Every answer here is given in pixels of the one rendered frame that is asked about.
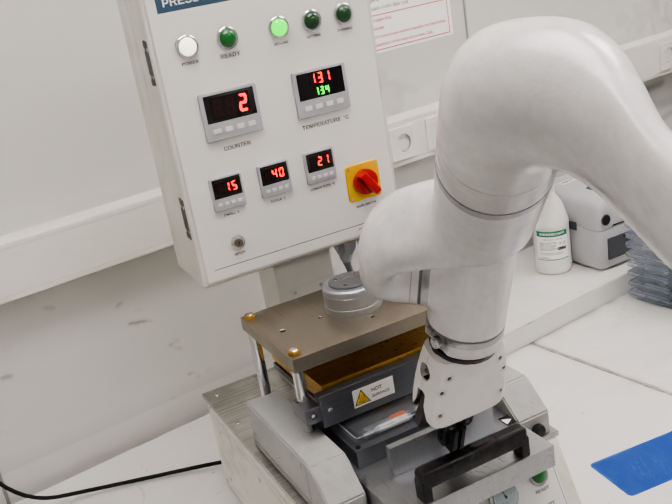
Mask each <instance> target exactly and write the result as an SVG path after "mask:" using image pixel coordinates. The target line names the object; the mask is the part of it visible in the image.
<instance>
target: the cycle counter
mask: <svg viewBox="0 0 672 504"><path fill-rule="evenodd" d="M209 102H210V107H211V111H212V116H213V121H215V120H219V119H223V118H227V117H231V116H235V115H239V114H243V113H247V112H252V111H251V106H250V101H249V96H248V91H247V90H244V91H240V92H236V93H231V94H227V95H223V96H219V97H215V98H210V99H209Z"/></svg>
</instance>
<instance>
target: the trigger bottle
mask: <svg viewBox="0 0 672 504"><path fill-rule="evenodd" d="M554 186H555V182H554V183H553V185H552V188H551V190H550V193H549V195H548V198H547V200H546V202H545V205H544V207H543V210H542V212H541V214H540V217H539V219H538V222H537V224H536V227H535V229H534V231H533V238H534V249H535V263H536V270H537V271H538V272H540V273H542V274H547V275H557V274H562V273H565V272H567V271H569V270H570V269H571V268H572V255H571V245H570V232H569V218H568V215H567V212H566V210H565V207H564V205H563V202H562V200H561V199H560V198H559V197H558V196H557V194H556V193H555V192H554V191H555V188H554Z"/></svg>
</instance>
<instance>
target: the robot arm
mask: <svg viewBox="0 0 672 504"><path fill-rule="evenodd" d="M558 171H560V172H563V173H565V174H567V175H570V176H572V177H574V178H576V179H577V180H579V181H581V182H582V183H584V184H585V185H587V186H588V187H589V188H591V189H592V190H593V191H594V192H596V193H597V194H598V195H599V196H600V197H601V198H602V199H603V200H604V201H605V202H606V203H607V204H608V205H609V206H610V207H611V208H612V209H613V210H614V211H615V212H616V213H617V214H618V215H619V216H620V217H621V218H622V219H623V220H624V221H625V222H626V223H627V224H628V225H629V226H630V227H631V229H632V230H633V231H634V232H635V233H636V234H637V235H638V236H639V237H640V238H641V239H642V240H643V241H644V242H645V243H646V245H647V246H648V247H649V248H650V249H651V250H652V251H653V252H654V253H655V254H656V255H657V256H658V257H659V258H660V259H661V260H662V261H663V262H664V263H665V264H666V265H667V266H668V267H669V268H670V269H671V270H672V131H671V130H670V129H669V128H668V127H667V125H666V124H665V123H664V121H663V120H662V118H661V117H660V115H659V113H658V111H657V109H656V107H655V105H654V103H653V101H652V99H651V97H650V95H649V93H648V91H647V89H646V87H645V85H644V83H643V82H642V80H641V78H640V76H639V74H638V73H637V71H636V69H635V67H634V66H633V64H632V62H631V61H630V59H629V58H628V56H627V55H626V53H625V52H624V51H623V49H622V48H621V47H620V46H619V45H618V44H617V43H616V42H615V41H614V40H613V39H612V38H611V37H610V36H608V35H607V34H606V33H604V32H603V31H602V30H600V29H598V28H597V27H595V26H593V25H591V24H588V23H586V22H583V21H580V20H576V19H572V18H566V17H556V16H536V17H526V18H518V19H512V20H508V21H503V22H499V23H496V24H493V25H491V26H488V27H486V28H484V29H482V30H480V31H479V32H477V33H475V34H474V35H472V36H471V37H470V38H468V39H467V40H466V41H465V42H464V43H463V44H462V45H461V46H460V47H459V48H458V50H457V51H456V52H455V54H454V55H453V57H452V59H451V61H450V62H449V64H448V67H447V69H446V72H445V74H444V78H443V82H442V86H441V91H440V97H439V107H438V119H437V135H436V150H435V168H434V179H431V180H427V181H423V182H419V183H415V184H412V185H409V186H406V187H403V188H401V189H398V190H396V191H394V192H392V193H390V194H389V195H387V196H386V197H384V198H383V199H382V200H381V201H380V202H379V203H378V204H376V206H375V207H374V208H373V209H372V211H371V212H370V213H369V215H368V217H367V219H366V221H365V223H364V225H363V228H362V231H361V234H360V239H359V245H358V265H359V272H360V279H361V282H362V285H363V287H364V289H365V290H366V291H367V292H368V293H369V294H370V295H371V296H373V297H375V298H377V299H380V300H385V301H390V302H398V303H408V304H419V305H423V306H426V307H427V315H426V326H425V332H426V333H427V334H428V335H429V338H428V339H426V340H425V342H424V344H423V347H422V350H421V353H420V356H419V360H418V364H417V368H416V372H415V378H414V385H413V405H414V406H418V408H417V411H416V414H415V417H414V422H415V423H416V424H417V426H418V427H419V428H423V427H428V426H431V427H432V428H436V429H438V435H437V438H438V441H439V442H440V443H441V445H442V446H445V447H446V448H447V449H448V450H449V451H450V453H451V452H453V451H455V450H457V449H460V448H462V447H464V441H465V434H466V426H467V425H469V424H470V423H471V422H472V420H473V417H474V415H475V414H478V413H480V412H482V411H484V410H486V409H488V408H491V407H493V406H494V405H496V404H497V403H498V402H500V400H501V399H502V397H503V393H504V388H505V379H506V348H505V342H504V331H505V324H506V318H507V312H508V306H509V300H510V294H511V287H512V281H513V275H514V269H515V263H516V257H517V253H518V252H519V251H520V250H521V249H522V248H523V247H524V246H525V245H526V244H527V242H528V241H529V239H530V238H531V236H532V234H533V231H534V229H535V227H536V224H537V222H538V219H539V217H540V214H541V212H542V210H543V207H544V205H545V202H546V200H547V198H548V195H549V193H550V190H551V188H552V185H553V183H554V180H555V178H556V175H557V172H558Z"/></svg>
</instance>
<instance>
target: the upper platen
mask: <svg viewBox="0 0 672 504"><path fill-rule="evenodd" d="M425 326H426V325H423V326H420V327H418V328H415V329H412V330H410V331H407V332H405V333H402V334H399V335H397V336H394V337H391V338H389V339H386V340H384V341H381V342H378V343H376V344H373V345H370V346H368V347H365V348H363V349H360V350H357V351H355V352H352V353H349V354H347V355H344V356H342V357H339V358H336V359H334V360H331V361H328V362H326V363H323V364H321V365H318V366H315V367H313V368H310V369H307V370H305V371H304V372H305V377H306V382H307V387H308V392H309V397H310V398H311V399H312V400H313V401H315V397H314V393H317V392H319V391H322V390H324V389H327V388H329V387H332V386H334V385H337V384H340V383H342V382H345V381H347V380H350V379H352V378H355V377H357V376H360V375H362V374H365V373H367V372H370V371H373V370H375V369H378V368H380V367H383V366H385V365H388V364H390V363H393V362H395V361H398V360H400V359H403V358H406V357H408V356H411V355H413V354H416V353H418V352H421V350H422V347H423V344H424V342H425V340H426V339H428V338H429V335H428V334H427V333H426V332H425ZM272 358H273V359H274V360H275V362H273V364H274V368H275V369H276V370H277V371H278V372H280V373H281V374H282V375H283V376H284V377H285V378H286V379H287V380H289V381H290V382H291V383H292V384H293V385H294V381H293V376H292V371H291V370H290V369H288V368H287V367H286V366H285V365H284V364H283V363H281V362H280V361H279V360H278V359H277V358H276V357H274V356H273V355H272Z"/></svg>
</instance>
